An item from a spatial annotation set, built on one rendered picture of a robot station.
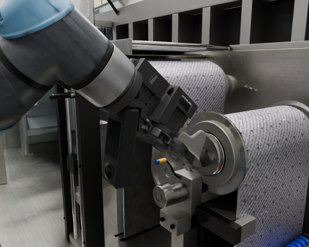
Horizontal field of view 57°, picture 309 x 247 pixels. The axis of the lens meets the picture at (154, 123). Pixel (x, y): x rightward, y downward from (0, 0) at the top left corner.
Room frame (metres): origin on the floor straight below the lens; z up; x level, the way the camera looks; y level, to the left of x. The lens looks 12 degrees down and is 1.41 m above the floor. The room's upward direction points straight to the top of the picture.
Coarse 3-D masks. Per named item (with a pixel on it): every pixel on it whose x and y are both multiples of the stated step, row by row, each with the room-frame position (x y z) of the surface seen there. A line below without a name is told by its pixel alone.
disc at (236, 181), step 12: (192, 120) 0.52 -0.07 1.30; (204, 120) 0.50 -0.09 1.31; (216, 120) 0.47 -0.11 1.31; (228, 120) 0.45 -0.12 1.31; (240, 144) 0.43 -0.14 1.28; (240, 156) 0.43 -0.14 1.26; (240, 168) 0.43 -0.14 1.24; (240, 180) 0.43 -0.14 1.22; (216, 192) 0.47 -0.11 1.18; (228, 192) 0.45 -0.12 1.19
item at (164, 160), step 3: (159, 159) 0.49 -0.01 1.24; (162, 159) 0.49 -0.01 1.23; (165, 159) 0.49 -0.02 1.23; (156, 162) 0.48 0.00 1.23; (159, 162) 0.49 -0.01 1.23; (162, 162) 0.49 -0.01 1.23; (165, 162) 0.49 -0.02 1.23; (168, 162) 0.50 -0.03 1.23; (171, 168) 0.49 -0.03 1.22; (174, 174) 0.49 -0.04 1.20
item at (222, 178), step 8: (192, 128) 0.51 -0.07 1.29; (200, 128) 0.49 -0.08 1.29; (208, 128) 0.48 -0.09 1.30; (216, 128) 0.46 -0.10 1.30; (224, 128) 0.46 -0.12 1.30; (216, 136) 0.46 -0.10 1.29; (224, 136) 0.45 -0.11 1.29; (224, 144) 0.45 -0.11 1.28; (232, 144) 0.44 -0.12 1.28; (232, 152) 0.43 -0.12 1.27; (232, 160) 0.43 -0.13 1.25; (224, 168) 0.45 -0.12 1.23; (232, 168) 0.43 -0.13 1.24; (208, 176) 0.47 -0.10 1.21; (216, 176) 0.46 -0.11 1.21; (224, 176) 0.45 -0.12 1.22; (232, 176) 0.44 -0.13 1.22; (208, 184) 0.47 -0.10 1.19; (216, 184) 0.46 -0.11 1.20
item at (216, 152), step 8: (208, 136) 0.46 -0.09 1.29; (208, 144) 0.46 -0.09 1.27; (216, 144) 0.45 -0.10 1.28; (208, 152) 0.46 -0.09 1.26; (216, 152) 0.45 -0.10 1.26; (224, 152) 0.45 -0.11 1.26; (200, 160) 0.48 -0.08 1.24; (208, 160) 0.46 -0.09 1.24; (216, 160) 0.44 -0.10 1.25; (224, 160) 0.45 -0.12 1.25; (208, 168) 0.46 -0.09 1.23; (216, 168) 0.44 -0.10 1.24
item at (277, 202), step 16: (272, 176) 0.49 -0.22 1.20; (288, 176) 0.52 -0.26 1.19; (304, 176) 0.56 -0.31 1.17; (240, 192) 0.43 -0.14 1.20; (256, 192) 0.46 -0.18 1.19; (272, 192) 0.49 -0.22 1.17; (288, 192) 0.53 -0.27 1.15; (304, 192) 0.57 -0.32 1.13; (240, 208) 0.44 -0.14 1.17; (256, 208) 0.46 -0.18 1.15; (272, 208) 0.49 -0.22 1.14; (288, 208) 0.53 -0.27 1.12; (304, 208) 0.57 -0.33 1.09; (256, 224) 0.47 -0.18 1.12; (272, 224) 0.50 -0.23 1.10; (288, 224) 0.53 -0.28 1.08; (256, 240) 0.47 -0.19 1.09; (272, 240) 0.50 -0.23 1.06; (288, 240) 0.54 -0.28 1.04
